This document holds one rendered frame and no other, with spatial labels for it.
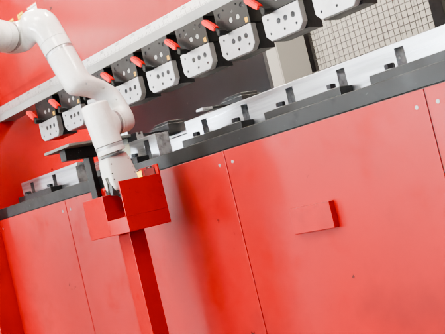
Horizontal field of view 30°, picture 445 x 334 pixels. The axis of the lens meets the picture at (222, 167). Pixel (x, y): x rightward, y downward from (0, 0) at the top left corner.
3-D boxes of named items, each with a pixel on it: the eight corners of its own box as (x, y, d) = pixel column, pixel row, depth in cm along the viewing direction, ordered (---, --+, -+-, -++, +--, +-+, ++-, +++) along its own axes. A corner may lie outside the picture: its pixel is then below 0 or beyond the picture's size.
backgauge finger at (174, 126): (120, 144, 317) (118, 131, 318) (174, 136, 334) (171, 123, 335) (138, 138, 308) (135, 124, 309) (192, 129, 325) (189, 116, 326)
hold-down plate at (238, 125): (183, 150, 270) (181, 141, 270) (196, 148, 274) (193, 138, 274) (243, 130, 247) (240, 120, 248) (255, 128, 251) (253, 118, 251)
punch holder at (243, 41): (224, 62, 255) (211, 10, 256) (244, 60, 261) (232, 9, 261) (255, 48, 244) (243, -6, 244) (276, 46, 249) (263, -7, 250)
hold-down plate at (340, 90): (265, 122, 240) (263, 112, 240) (278, 120, 243) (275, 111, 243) (342, 97, 217) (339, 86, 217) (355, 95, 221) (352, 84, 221)
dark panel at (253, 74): (122, 179, 403) (101, 91, 405) (125, 178, 405) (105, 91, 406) (281, 129, 318) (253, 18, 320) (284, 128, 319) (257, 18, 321)
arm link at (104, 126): (113, 144, 252) (89, 152, 246) (98, 103, 252) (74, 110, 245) (130, 137, 246) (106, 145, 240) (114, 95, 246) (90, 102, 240)
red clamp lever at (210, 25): (200, 18, 254) (220, 31, 248) (210, 18, 257) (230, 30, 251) (198, 24, 255) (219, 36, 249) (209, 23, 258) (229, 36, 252)
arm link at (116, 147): (112, 145, 252) (115, 154, 252) (90, 152, 246) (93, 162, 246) (128, 138, 246) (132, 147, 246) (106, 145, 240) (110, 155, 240)
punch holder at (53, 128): (42, 142, 346) (34, 103, 347) (60, 139, 351) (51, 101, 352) (59, 134, 335) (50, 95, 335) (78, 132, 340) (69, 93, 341)
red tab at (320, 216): (294, 234, 226) (288, 209, 226) (299, 232, 227) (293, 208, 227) (334, 227, 214) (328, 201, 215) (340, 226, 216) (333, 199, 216)
